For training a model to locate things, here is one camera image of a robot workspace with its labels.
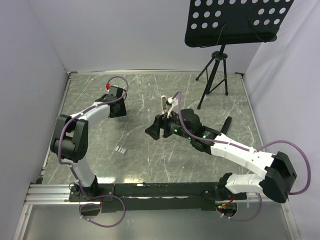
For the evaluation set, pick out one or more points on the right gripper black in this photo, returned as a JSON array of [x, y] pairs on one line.
[[161, 121]]

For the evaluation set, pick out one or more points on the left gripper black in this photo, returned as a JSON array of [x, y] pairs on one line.
[[122, 112]]

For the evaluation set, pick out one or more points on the white stapler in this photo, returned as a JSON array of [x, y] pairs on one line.
[[165, 105]]

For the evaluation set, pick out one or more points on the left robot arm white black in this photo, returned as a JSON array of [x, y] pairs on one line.
[[70, 138]]

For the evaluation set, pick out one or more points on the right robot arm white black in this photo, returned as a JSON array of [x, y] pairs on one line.
[[271, 174]]

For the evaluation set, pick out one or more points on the grey staple strips pile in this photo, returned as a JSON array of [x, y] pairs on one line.
[[120, 150]]

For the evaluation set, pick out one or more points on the black music stand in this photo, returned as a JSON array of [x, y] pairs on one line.
[[213, 23]]

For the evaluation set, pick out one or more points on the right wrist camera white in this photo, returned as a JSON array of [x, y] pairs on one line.
[[171, 103]]

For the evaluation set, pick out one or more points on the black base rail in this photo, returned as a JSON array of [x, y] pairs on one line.
[[156, 196]]

